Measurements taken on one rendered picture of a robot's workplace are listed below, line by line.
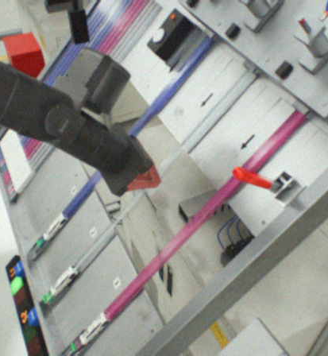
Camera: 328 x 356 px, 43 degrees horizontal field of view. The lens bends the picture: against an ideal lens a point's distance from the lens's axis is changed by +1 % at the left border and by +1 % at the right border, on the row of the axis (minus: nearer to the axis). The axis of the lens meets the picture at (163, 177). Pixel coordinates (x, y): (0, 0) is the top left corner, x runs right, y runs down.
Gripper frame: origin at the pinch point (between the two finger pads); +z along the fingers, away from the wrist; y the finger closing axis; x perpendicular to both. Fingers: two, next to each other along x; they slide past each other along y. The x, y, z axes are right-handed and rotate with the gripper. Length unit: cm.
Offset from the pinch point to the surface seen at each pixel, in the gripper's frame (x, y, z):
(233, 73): -19.9, 2.6, -1.0
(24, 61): 16, 79, 10
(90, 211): 13.8, 7.2, 2.2
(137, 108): 13, 125, 93
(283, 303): 3.4, -14.9, 38.4
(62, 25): 5, 127, 35
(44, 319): 30.2, -3.3, 2.0
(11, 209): 29.9, 23.9, 1.8
